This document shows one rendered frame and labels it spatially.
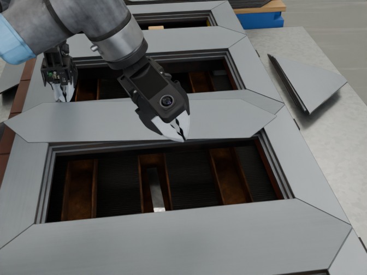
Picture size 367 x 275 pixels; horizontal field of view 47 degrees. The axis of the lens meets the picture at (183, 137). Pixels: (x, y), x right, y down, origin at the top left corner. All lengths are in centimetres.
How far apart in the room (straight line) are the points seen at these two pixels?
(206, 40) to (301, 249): 91
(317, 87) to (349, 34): 237
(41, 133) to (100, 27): 59
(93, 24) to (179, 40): 95
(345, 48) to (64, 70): 274
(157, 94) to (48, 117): 61
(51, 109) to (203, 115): 43
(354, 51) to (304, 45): 176
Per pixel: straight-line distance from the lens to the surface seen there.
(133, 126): 115
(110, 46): 65
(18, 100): 138
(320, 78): 153
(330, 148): 129
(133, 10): 182
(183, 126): 76
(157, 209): 109
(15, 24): 65
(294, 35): 189
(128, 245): 87
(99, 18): 63
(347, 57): 346
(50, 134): 116
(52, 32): 64
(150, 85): 66
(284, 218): 93
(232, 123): 116
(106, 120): 118
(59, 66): 116
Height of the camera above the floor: 155
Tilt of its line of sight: 39 degrees down
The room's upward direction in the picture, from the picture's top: straight up
